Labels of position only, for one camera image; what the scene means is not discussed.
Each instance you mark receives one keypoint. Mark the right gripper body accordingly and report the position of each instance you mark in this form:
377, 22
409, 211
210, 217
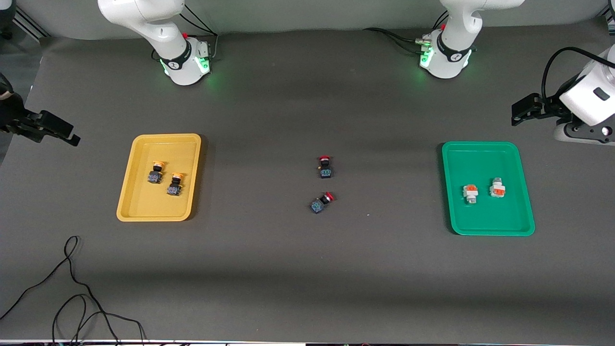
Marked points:
13, 117

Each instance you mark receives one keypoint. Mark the white orange switch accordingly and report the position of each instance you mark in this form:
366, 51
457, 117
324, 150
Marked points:
470, 193
498, 188

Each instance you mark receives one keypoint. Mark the yellow push button switch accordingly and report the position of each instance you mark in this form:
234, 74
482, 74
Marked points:
154, 173
175, 184

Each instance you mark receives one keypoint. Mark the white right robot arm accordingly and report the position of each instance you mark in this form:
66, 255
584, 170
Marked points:
158, 29

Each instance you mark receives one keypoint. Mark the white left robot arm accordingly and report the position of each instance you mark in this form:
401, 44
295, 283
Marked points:
456, 48

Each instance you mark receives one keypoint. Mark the yellow plastic tray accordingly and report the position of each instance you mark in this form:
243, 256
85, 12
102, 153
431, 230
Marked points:
144, 202

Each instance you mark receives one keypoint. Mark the green plastic tray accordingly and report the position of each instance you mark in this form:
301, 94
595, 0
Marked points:
485, 216

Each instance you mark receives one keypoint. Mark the aluminium frame rail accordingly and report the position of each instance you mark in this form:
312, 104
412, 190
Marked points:
31, 26
611, 21

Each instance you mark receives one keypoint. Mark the red push button switch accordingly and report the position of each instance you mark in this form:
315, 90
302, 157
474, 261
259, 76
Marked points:
321, 202
325, 168

